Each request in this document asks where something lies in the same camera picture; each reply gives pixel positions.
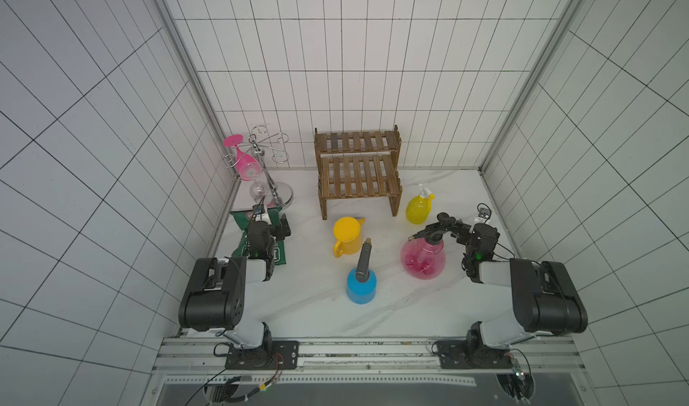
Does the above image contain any brown wooden slatted shelf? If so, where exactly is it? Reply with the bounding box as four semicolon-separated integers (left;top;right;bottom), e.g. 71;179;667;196
314;127;403;219

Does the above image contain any pink pump spray bottle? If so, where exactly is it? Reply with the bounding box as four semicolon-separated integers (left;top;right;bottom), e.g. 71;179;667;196
400;225;446;280

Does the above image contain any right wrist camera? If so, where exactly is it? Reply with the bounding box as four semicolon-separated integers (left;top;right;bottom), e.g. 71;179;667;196
475;203;493;224

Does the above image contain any pink wine glass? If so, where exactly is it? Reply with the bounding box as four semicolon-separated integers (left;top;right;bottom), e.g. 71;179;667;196
222;134;262;181

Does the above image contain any clear wine glass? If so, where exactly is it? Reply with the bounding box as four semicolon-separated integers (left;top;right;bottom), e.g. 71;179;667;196
249;173;272;203

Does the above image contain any aluminium mounting rail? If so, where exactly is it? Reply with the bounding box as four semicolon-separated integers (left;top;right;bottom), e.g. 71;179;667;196
143;336;597;405

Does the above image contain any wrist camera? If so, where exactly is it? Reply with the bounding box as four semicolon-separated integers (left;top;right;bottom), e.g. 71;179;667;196
475;203;493;224
250;203;269;222

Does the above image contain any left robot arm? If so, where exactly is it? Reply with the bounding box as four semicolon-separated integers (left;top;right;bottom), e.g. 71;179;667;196
179;215;299;370

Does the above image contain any chrome wine glass rack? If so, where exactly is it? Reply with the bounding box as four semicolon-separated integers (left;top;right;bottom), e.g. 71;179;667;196
223;124;294;209

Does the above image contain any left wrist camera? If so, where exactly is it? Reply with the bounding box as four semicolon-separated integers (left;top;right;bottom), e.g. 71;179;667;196
250;203;269;222

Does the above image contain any yellow trigger spray bottle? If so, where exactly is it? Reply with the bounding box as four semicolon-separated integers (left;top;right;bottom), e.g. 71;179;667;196
406;184;435;225

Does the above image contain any blue pump spray bottle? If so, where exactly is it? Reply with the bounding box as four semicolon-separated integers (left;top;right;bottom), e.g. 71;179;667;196
346;237;378;305

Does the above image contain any yellow plastic watering can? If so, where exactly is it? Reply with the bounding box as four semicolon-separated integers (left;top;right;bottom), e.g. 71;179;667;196
333;217;366;258

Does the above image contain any green chips bag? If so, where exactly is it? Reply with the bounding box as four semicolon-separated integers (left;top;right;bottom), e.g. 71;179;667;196
231;206;286;265

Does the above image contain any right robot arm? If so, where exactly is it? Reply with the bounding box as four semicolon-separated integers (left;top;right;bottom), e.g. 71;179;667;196
416;212;588;374

